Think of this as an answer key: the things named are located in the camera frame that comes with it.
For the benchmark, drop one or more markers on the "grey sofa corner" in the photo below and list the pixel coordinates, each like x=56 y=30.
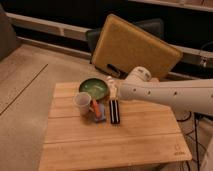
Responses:
x=9 y=41

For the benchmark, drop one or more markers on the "wooden folding table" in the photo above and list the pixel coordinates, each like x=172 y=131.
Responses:
x=147 y=134

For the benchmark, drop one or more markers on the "orange marker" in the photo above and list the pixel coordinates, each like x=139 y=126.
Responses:
x=96 y=108

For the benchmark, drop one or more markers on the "white ceramic cup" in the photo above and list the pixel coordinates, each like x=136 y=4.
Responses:
x=82 y=101

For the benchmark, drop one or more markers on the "green bowl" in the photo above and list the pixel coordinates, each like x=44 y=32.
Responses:
x=95 y=87

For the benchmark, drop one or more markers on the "small white bottle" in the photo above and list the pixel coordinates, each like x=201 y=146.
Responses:
x=112 y=87

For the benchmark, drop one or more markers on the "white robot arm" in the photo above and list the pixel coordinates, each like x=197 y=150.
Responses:
x=192 y=95

